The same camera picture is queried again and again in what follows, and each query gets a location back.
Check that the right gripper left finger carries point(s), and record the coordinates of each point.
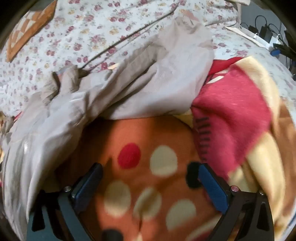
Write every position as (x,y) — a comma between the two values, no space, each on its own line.
(54,216)

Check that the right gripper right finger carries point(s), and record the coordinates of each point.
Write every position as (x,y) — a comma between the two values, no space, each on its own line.
(257,222)

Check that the beige jacket with striped cuffs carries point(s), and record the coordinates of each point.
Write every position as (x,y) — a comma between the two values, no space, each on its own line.
(162,76)

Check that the orange red polka dot blanket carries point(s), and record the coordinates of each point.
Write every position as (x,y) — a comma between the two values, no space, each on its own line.
(238,125)

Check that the floral quilt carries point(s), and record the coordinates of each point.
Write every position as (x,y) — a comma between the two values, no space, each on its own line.
(98,34)

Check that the orange checkered pillow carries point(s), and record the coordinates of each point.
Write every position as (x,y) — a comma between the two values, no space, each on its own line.
(29,24)

